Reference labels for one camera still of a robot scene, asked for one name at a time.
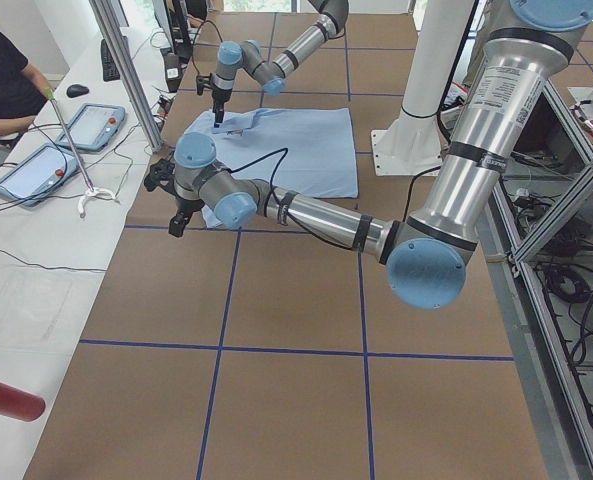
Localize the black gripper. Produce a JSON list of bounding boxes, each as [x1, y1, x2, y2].
[[168, 190, 202, 236], [212, 86, 232, 128]]

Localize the light blue t-shirt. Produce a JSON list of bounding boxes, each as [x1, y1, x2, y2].
[[174, 108, 358, 229]]

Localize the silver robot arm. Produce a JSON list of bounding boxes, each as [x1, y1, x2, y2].
[[197, 0, 349, 128], [169, 1, 593, 309]]

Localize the black power adapter box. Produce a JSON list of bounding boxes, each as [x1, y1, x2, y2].
[[163, 52, 183, 93]]

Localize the black keyboard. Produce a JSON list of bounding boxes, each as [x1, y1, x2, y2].
[[100, 39, 120, 82]]

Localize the far blue teach pendant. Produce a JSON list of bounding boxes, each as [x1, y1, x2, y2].
[[67, 103, 126, 153]]

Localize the blue teach pendant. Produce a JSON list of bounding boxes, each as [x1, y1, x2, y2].
[[0, 144, 78, 207], [67, 103, 126, 153]]

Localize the black computer mouse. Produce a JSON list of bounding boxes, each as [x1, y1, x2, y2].
[[66, 84, 90, 98]]

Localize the near blue teach pendant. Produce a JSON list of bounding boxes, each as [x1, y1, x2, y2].
[[0, 144, 78, 207]]

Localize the silver reacher grabber stick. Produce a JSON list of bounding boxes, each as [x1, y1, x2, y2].
[[44, 87, 118, 219]]

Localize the person in black shirt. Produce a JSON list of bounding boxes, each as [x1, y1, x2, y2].
[[0, 31, 51, 137]]

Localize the red cylinder bottle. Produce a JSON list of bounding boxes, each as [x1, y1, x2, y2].
[[0, 382, 46, 422]]

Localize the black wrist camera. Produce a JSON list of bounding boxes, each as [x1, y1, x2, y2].
[[143, 159, 175, 195], [196, 74, 212, 96]]

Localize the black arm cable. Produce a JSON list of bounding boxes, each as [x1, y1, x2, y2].
[[225, 147, 292, 201], [190, 18, 225, 76]]

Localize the aluminium frame post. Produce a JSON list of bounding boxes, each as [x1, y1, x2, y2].
[[89, 0, 163, 153]]

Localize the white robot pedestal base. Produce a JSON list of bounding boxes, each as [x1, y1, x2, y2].
[[371, 0, 477, 176]]

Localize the aluminium frame rack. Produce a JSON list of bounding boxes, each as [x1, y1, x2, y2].
[[479, 64, 593, 479]]

